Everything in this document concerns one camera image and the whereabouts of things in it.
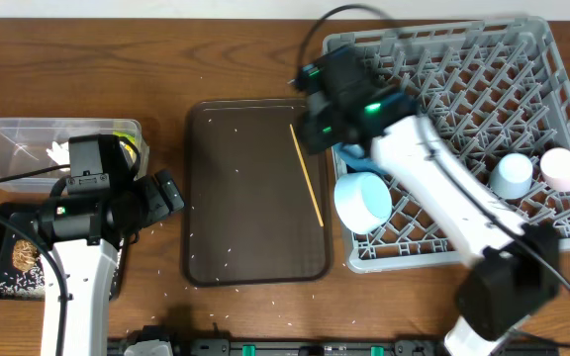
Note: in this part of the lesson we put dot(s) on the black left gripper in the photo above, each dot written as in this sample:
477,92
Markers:
164,195

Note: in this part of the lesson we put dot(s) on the brown food scrap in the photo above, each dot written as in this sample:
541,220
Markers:
24,256

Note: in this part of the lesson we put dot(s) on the wooden chopstick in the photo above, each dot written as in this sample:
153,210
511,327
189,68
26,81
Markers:
306,177

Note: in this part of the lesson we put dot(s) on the dark blue plate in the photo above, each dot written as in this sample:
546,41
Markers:
354,156

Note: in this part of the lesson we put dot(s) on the light blue rice bowl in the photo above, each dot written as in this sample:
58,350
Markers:
362,201

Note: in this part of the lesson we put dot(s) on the light blue plastic cup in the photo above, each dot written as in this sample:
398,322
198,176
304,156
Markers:
511,178

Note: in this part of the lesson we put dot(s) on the pink plastic cup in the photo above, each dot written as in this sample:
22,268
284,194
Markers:
555,168

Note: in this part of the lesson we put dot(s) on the yellow green wrapper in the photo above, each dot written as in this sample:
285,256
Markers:
128,146

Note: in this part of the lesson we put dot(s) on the white tissue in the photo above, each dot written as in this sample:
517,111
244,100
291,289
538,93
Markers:
59,153

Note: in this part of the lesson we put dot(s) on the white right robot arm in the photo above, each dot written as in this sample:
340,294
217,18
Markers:
513,265

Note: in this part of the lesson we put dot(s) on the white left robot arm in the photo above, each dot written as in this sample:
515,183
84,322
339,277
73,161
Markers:
83,233

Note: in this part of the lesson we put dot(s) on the grey dishwasher rack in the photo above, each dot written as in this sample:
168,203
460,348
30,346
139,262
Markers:
490,88

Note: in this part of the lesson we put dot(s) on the dark brown serving tray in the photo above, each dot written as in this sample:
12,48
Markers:
249,218

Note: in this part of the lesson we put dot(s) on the spilled white rice pile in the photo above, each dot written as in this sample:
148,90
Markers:
16,285

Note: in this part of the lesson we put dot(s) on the clear plastic bin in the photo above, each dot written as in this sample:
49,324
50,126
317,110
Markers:
24,163

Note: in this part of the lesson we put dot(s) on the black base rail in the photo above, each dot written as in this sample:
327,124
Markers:
155,340

